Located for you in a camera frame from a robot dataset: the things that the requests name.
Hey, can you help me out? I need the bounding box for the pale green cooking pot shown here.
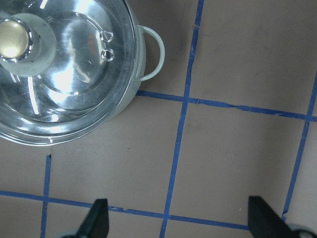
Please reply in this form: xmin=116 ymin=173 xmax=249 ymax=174
xmin=0 ymin=0 xmax=166 ymax=147

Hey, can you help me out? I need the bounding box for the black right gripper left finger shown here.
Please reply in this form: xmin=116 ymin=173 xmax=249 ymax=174
xmin=74 ymin=198 xmax=109 ymax=238

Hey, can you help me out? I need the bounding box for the glass pot lid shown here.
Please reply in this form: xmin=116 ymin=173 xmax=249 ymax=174
xmin=0 ymin=0 xmax=137 ymax=143

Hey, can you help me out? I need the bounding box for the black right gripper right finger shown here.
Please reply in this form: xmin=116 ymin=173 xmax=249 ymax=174
xmin=248 ymin=196 xmax=297 ymax=238

